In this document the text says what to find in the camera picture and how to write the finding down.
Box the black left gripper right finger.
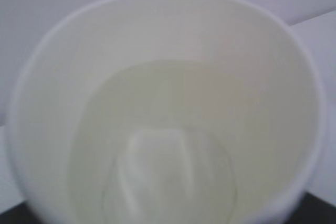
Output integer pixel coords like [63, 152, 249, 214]
[288, 193, 336, 224]

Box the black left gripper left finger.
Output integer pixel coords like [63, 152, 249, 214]
[0, 203, 37, 224]

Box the white paper cup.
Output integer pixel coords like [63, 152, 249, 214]
[5, 0, 326, 223]

